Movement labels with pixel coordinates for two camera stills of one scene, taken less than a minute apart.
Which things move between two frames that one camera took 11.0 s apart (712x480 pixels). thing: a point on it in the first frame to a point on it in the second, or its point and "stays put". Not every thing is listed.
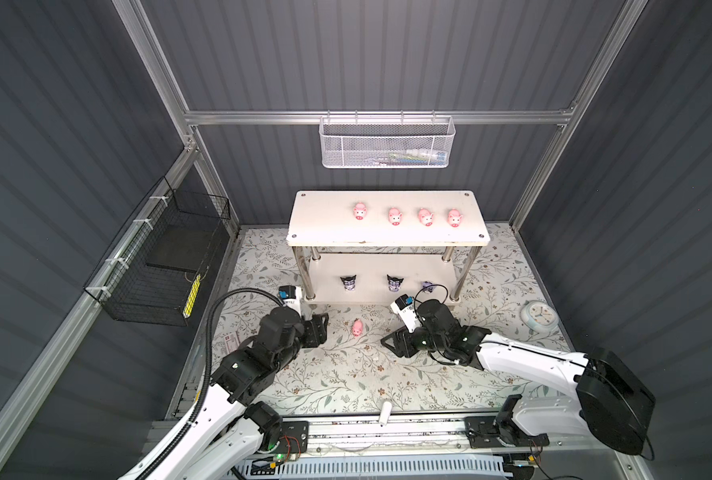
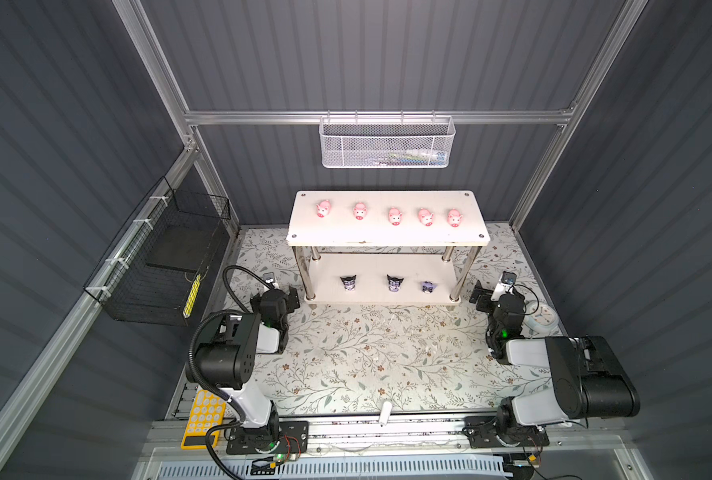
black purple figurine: [394, 283] stays put
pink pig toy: [357, 327] to [323, 208]
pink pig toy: [454, 217] stays put
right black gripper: [401, 338] to [485, 295]
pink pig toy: [425, 217] stays put
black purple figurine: [349, 282] stays put
